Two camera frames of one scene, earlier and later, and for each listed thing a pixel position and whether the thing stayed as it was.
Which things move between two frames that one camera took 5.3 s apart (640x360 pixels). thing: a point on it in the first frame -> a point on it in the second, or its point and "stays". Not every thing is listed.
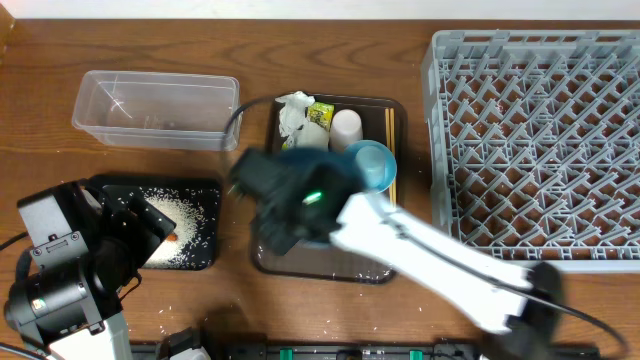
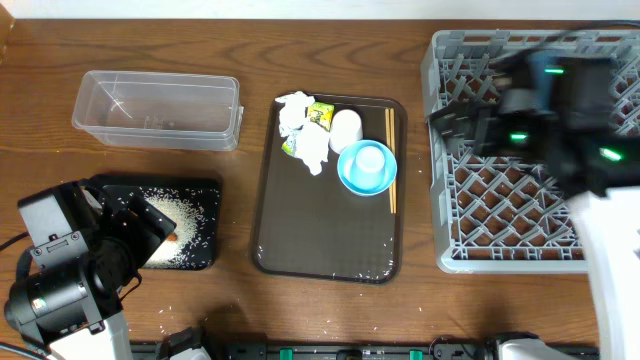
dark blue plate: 308,185 -> 541,66
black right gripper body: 266,222 -> 517,135
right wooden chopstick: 392,146 stays
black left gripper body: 127,243 stays
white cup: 346,128 stays
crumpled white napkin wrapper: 311,135 stays
